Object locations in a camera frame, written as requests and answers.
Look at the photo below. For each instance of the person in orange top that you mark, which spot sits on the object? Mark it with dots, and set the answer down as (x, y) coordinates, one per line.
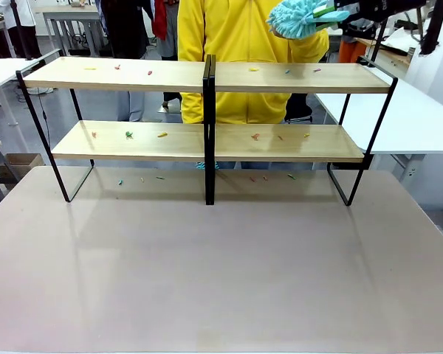
(350, 51)

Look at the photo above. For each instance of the teal shoe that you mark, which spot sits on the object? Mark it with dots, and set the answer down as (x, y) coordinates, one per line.
(200, 166)

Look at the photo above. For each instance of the black tripod pole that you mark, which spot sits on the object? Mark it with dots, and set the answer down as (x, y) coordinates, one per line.
(22, 33)

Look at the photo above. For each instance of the person in black clothing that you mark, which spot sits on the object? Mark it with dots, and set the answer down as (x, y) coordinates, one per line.
(125, 26)

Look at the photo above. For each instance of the person's left hand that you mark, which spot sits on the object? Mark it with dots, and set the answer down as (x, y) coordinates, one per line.
(276, 34)

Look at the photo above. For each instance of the cardboard box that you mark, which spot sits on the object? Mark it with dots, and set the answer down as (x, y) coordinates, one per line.
(22, 162)

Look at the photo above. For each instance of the grey background table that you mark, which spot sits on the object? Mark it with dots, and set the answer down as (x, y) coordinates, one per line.
(70, 13)

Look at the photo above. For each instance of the large white side table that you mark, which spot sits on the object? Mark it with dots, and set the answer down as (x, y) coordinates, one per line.
(409, 121)

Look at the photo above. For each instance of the person in yellow jacket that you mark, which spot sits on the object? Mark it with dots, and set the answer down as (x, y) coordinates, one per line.
(236, 33)

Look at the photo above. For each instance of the person in white coat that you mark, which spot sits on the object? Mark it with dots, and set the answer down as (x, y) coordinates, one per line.
(16, 18)

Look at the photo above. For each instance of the wooden background workbench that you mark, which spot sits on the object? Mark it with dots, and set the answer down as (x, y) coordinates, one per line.
(391, 55)

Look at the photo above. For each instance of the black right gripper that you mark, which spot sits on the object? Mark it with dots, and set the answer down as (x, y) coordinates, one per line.
(376, 7)

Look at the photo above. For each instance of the person with red jacket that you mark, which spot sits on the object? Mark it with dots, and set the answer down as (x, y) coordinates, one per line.
(162, 18)

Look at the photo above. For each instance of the small white side table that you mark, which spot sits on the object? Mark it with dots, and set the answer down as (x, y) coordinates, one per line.
(0, 73)

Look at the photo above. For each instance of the person's left forearm yellow sleeve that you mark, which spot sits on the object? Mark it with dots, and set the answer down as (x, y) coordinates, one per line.
(310, 46)

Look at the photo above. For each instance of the teal chenille duster mitt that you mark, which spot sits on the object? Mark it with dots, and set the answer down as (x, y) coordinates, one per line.
(291, 18)

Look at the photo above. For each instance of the black stand pole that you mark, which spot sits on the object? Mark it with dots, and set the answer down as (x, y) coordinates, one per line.
(379, 40)

